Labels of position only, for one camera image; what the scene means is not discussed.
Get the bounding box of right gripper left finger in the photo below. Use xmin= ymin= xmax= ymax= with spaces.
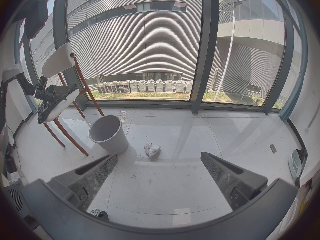
xmin=47 ymin=152 xmax=119 ymax=212

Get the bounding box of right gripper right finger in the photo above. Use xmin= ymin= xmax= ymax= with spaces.
xmin=201 ymin=152 xmax=269 ymax=211

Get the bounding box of black plastic bag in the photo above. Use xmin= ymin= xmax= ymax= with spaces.
xmin=37 ymin=84 xmax=78 ymax=124

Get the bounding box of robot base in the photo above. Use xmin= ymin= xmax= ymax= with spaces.
xmin=0 ymin=123 xmax=110 ymax=221

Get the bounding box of white trash bin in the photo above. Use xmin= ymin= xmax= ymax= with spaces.
xmin=89 ymin=115 xmax=129 ymax=155

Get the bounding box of white chair with red legs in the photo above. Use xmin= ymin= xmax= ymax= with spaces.
xmin=37 ymin=42 xmax=105 ymax=157

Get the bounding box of blue-green curtain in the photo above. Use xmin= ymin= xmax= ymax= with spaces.
xmin=14 ymin=19 xmax=38 ymax=114

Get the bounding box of crumpled white paper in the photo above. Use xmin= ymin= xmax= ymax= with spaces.
xmin=144 ymin=141 xmax=161 ymax=159

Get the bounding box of pale green dish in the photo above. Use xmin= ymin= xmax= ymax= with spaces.
xmin=288 ymin=148 xmax=308 ymax=178

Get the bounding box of window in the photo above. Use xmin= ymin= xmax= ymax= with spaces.
xmin=15 ymin=0 xmax=310 ymax=115

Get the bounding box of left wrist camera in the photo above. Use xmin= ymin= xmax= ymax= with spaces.
xmin=37 ymin=76 xmax=49 ymax=91

